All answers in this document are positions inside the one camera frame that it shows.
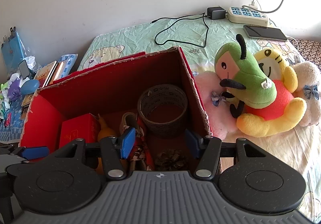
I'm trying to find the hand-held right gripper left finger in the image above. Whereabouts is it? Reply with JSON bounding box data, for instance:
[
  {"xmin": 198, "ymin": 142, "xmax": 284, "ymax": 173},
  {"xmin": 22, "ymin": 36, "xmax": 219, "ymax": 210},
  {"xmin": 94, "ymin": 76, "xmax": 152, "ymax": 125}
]
[{"xmin": 61, "ymin": 127, "xmax": 137, "ymax": 181}]

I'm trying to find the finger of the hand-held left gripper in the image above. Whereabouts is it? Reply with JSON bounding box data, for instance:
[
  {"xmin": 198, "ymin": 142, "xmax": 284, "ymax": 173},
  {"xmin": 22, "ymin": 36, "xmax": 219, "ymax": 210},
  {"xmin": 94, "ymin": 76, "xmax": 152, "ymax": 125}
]
[{"xmin": 16, "ymin": 146, "xmax": 50, "ymax": 162}]

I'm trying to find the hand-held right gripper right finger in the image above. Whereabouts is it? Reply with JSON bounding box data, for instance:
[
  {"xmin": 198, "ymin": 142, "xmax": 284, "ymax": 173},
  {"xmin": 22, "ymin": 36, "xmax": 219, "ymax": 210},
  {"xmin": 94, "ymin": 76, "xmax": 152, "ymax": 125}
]
[{"xmin": 184, "ymin": 129, "xmax": 267, "ymax": 181}]

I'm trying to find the beige belt with red scarf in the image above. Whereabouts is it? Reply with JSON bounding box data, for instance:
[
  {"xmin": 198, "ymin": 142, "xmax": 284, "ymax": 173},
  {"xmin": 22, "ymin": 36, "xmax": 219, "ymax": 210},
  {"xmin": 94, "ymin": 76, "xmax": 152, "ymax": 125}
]
[{"xmin": 120, "ymin": 112, "xmax": 155, "ymax": 172}]

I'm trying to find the orange gourd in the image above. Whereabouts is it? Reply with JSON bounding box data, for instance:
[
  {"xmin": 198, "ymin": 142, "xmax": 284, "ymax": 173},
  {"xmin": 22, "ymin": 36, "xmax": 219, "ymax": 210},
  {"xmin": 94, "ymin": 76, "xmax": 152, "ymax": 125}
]
[{"xmin": 97, "ymin": 113, "xmax": 118, "ymax": 175}]

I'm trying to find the printed tape roll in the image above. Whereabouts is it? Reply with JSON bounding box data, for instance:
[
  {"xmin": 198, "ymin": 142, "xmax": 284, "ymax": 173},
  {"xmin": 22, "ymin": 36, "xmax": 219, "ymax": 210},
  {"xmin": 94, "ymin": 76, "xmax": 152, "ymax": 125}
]
[{"xmin": 137, "ymin": 84, "xmax": 188, "ymax": 139}]

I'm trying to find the red cardboard box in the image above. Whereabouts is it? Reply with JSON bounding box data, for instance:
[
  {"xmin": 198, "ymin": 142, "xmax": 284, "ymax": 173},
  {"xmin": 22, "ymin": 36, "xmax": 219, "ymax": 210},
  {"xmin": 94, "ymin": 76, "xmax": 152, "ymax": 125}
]
[{"xmin": 19, "ymin": 47, "xmax": 222, "ymax": 175}]

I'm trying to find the small red gift box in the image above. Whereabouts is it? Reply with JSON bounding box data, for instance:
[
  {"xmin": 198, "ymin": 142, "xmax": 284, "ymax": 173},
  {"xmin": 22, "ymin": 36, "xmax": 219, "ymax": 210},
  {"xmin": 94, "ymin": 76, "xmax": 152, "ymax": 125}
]
[{"xmin": 59, "ymin": 113, "xmax": 101, "ymax": 151}]

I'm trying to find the blue checked towel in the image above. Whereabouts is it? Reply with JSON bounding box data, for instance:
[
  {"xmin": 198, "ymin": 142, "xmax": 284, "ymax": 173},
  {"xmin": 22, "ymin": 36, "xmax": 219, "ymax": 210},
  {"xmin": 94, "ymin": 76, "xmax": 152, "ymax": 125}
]
[{"xmin": 0, "ymin": 99, "xmax": 31, "ymax": 144}]

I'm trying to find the pink plush toy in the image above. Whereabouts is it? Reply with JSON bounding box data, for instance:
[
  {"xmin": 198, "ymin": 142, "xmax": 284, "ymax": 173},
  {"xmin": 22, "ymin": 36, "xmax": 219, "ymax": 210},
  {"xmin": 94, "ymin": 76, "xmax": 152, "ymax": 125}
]
[{"xmin": 193, "ymin": 71, "xmax": 241, "ymax": 141}]

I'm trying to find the stack of books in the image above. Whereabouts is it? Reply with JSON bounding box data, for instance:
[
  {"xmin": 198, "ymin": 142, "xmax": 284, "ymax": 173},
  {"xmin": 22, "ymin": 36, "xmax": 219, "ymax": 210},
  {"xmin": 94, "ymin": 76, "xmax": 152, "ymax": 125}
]
[{"xmin": 21, "ymin": 62, "xmax": 65, "ymax": 114}]

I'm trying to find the purple toy figure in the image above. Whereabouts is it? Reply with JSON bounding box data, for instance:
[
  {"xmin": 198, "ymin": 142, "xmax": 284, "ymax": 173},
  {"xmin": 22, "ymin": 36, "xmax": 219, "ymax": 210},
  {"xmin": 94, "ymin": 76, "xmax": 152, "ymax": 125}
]
[{"xmin": 6, "ymin": 80, "xmax": 22, "ymax": 102}]

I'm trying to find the blue glasses case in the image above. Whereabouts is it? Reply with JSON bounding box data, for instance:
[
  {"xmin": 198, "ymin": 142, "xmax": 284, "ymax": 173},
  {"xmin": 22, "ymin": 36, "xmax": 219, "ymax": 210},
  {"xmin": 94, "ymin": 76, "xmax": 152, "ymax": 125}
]
[{"xmin": 20, "ymin": 79, "xmax": 41, "ymax": 95}]

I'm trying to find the green frog toy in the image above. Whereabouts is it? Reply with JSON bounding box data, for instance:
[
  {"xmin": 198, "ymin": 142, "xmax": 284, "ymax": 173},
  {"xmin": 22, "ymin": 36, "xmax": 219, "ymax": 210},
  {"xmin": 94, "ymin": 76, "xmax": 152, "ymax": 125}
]
[{"xmin": 0, "ymin": 83, "xmax": 9, "ymax": 102}]

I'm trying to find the orange cover book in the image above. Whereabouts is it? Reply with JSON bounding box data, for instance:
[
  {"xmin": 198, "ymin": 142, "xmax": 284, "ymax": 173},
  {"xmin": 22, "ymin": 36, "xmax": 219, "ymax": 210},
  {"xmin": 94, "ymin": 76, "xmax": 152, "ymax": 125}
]
[{"xmin": 33, "ymin": 61, "xmax": 59, "ymax": 88}]

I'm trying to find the yellow plush toy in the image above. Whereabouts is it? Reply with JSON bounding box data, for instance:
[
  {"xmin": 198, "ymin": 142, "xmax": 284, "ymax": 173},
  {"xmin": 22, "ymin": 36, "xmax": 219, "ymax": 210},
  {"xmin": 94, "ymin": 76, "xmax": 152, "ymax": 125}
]
[{"xmin": 236, "ymin": 48, "xmax": 308, "ymax": 138}]

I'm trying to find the small standing mirror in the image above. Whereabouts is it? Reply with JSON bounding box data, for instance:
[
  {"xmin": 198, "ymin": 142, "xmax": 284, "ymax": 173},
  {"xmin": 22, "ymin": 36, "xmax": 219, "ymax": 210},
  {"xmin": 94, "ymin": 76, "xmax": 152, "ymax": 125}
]
[{"xmin": 19, "ymin": 60, "xmax": 35, "ymax": 80}]

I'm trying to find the green plush toy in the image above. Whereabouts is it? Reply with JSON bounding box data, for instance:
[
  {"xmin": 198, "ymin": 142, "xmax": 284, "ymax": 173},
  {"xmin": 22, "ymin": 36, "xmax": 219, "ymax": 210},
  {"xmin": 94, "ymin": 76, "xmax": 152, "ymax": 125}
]
[{"xmin": 214, "ymin": 34, "xmax": 278, "ymax": 119}]

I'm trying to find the blue patterned packet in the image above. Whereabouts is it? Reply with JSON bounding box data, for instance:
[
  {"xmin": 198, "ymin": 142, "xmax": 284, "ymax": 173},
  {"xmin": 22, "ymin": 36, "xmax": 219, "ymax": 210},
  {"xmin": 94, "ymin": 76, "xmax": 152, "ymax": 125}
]
[{"xmin": 54, "ymin": 54, "xmax": 79, "ymax": 81}]

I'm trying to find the light green printed quilt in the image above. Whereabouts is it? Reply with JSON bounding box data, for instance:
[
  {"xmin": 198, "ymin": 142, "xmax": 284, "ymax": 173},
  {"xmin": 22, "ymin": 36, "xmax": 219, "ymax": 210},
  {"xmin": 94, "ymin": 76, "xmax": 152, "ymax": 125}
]
[{"xmin": 76, "ymin": 17, "xmax": 321, "ymax": 222}]

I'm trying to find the blue plastic packet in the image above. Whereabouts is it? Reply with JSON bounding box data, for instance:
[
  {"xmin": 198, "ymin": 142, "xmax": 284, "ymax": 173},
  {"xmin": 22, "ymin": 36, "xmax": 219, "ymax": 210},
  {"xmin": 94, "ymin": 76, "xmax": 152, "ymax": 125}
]
[{"xmin": 1, "ymin": 27, "xmax": 28, "ymax": 69}]

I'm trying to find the black charger adapter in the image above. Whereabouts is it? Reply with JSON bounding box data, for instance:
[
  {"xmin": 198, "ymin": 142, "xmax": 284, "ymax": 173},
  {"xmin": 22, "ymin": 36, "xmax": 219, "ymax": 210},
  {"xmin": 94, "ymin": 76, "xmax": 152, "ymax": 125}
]
[{"xmin": 207, "ymin": 6, "xmax": 226, "ymax": 20}]

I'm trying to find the black smartphone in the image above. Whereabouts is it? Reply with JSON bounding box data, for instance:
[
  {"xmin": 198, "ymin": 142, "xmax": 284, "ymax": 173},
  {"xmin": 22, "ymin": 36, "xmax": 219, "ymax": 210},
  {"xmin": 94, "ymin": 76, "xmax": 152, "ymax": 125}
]
[{"xmin": 243, "ymin": 25, "xmax": 288, "ymax": 41}]

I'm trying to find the white plush toy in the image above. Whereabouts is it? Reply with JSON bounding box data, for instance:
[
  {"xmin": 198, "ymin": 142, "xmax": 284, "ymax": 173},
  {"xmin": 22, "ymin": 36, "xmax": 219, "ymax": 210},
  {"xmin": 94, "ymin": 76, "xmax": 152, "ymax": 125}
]
[{"xmin": 292, "ymin": 61, "xmax": 321, "ymax": 127}]

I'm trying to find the white power strip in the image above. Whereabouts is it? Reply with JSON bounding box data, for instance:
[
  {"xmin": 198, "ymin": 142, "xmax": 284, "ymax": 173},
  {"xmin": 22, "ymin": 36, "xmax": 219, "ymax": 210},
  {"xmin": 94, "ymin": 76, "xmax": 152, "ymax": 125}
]
[{"xmin": 226, "ymin": 6, "xmax": 270, "ymax": 26}]

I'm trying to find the brown patterned cloth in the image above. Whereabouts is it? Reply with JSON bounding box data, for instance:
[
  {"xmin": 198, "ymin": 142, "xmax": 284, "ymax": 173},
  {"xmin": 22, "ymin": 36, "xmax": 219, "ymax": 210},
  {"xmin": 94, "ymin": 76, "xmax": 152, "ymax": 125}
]
[{"xmin": 288, "ymin": 37, "xmax": 321, "ymax": 70}]

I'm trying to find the black charger cable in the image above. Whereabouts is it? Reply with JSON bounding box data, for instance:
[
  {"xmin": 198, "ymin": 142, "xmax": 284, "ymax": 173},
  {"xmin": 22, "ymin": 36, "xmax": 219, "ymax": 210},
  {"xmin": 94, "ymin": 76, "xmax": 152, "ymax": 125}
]
[{"xmin": 150, "ymin": 12, "xmax": 212, "ymax": 48}]

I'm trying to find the white plug with cable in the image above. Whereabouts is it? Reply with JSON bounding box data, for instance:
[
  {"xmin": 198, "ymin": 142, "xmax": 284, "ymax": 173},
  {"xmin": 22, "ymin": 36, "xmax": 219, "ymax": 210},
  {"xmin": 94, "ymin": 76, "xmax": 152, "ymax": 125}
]
[{"xmin": 242, "ymin": 0, "xmax": 262, "ymax": 12}]

